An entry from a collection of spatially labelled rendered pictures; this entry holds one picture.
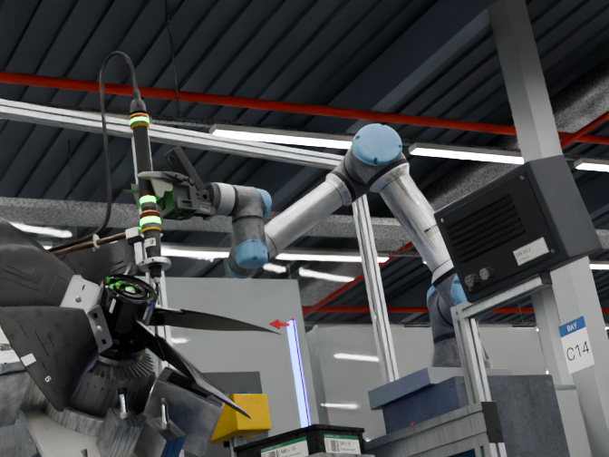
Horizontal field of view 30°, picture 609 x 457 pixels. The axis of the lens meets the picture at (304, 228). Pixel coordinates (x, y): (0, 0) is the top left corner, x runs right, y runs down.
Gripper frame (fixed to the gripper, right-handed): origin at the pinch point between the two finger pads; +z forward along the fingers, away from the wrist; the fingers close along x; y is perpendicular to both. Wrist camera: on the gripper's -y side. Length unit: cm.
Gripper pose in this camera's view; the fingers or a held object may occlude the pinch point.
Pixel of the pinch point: (133, 179)
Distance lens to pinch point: 256.4
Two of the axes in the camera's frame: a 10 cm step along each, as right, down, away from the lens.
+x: -5.8, 3.6, 7.3
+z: -8.0, -0.9, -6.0
